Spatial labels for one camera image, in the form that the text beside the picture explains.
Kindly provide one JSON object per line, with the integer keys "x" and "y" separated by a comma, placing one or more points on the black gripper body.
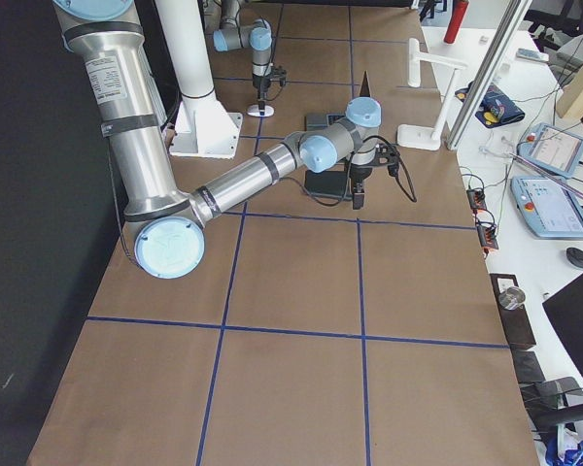
{"x": 358, "y": 174}
{"x": 260, "y": 83}

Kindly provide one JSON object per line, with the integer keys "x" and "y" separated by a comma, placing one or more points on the black mouse pad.
{"x": 328, "y": 184}

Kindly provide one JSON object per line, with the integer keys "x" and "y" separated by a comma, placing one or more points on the grey laptop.
{"x": 317, "y": 121}

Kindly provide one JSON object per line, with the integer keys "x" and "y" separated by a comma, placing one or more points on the white computer mouse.
{"x": 257, "y": 111}

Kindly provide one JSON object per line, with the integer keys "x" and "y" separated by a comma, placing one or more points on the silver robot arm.
{"x": 167, "y": 223}
{"x": 257, "y": 37}

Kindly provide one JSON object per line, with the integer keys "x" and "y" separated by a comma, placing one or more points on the black desk mouse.
{"x": 575, "y": 257}

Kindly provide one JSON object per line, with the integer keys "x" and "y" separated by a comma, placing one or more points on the orange connector box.
{"x": 485, "y": 222}

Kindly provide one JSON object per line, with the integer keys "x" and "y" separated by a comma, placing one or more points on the blue space pattern pouch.
{"x": 497, "y": 109}

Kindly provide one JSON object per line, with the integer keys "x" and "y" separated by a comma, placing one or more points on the near teach pendant tablet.
{"x": 549, "y": 211}

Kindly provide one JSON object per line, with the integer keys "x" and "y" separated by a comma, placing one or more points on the teach pendant tablet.
{"x": 553, "y": 149}
{"x": 549, "y": 211}

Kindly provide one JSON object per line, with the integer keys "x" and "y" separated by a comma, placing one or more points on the red cylinder bottle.
{"x": 459, "y": 9}

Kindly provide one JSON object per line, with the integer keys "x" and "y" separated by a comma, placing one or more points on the black box under cup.
{"x": 515, "y": 323}

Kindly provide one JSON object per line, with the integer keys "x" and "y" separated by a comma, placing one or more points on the far teach pendant tablet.
{"x": 553, "y": 149}

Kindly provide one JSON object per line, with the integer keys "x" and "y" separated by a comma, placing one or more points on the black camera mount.
{"x": 387, "y": 156}
{"x": 278, "y": 74}

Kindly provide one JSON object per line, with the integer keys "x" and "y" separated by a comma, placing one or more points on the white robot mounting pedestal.
{"x": 204, "y": 128}

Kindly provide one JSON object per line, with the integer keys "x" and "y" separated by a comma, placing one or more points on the aluminium frame post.
{"x": 507, "y": 28}

